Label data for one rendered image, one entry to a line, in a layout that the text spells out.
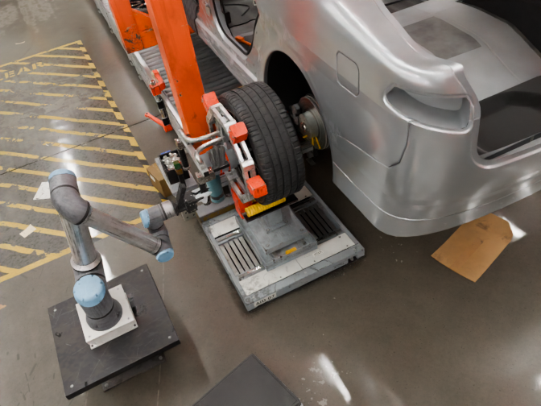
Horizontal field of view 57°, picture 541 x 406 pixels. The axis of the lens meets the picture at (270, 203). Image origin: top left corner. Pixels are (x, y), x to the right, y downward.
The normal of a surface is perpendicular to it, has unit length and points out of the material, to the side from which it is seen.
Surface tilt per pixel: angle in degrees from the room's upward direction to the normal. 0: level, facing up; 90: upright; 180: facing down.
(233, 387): 0
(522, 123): 0
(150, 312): 0
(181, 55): 90
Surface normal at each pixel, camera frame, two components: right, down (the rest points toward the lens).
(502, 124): -0.12, -0.71
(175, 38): 0.43, 0.58
